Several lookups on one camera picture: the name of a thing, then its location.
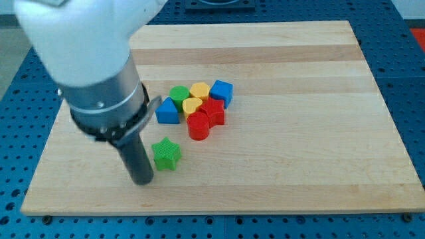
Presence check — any yellow hexagon block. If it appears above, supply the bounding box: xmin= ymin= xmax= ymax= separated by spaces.
xmin=189 ymin=82 xmax=211 ymax=102

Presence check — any red cylinder block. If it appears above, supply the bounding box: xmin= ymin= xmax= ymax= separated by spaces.
xmin=187 ymin=112 xmax=210 ymax=141

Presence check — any yellow heart block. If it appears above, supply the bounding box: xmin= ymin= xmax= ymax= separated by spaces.
xmin=182 ymin=98 xmax=203 ymax=119

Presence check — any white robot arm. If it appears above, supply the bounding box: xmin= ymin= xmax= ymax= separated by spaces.
xmin=14 ymin=0 xmax=165 ymax=185

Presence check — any blue triangle block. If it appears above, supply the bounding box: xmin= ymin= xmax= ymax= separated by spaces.
xmin=155 ymin=97 xmax=180 ymax=124

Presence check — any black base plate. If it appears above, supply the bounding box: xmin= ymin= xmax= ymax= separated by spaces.
xmin=185 ymin=0 xmax=256 ymax=11

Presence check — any blue cube block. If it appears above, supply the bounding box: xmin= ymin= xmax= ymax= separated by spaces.
xmin=209 ymin=80 xmax=233 ymax=109

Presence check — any dark cylindrical pointer rod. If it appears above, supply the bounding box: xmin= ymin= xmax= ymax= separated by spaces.
xmin=116 ymin=133 xmax=154 ymax=185

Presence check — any wooden board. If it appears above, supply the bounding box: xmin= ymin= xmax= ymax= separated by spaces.
xmin=21 ymin=21 xmax=424 ymax=216

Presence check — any green star block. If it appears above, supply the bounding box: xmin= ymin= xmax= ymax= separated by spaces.
xmin=151 ymin=137 xmax=181 ymax=171

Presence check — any green cylinder block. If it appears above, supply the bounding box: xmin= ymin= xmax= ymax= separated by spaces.
xmin=169 ymin=86 xmax=190 ymax=112

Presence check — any red star block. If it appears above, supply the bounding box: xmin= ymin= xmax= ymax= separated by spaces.
xmin=199 ymin=98 xmax=225 ymax=128

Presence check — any silver cylindrical tool flange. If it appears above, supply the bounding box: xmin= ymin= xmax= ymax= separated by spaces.
xmin=59 ymin=56 xmax=163 ymax=145

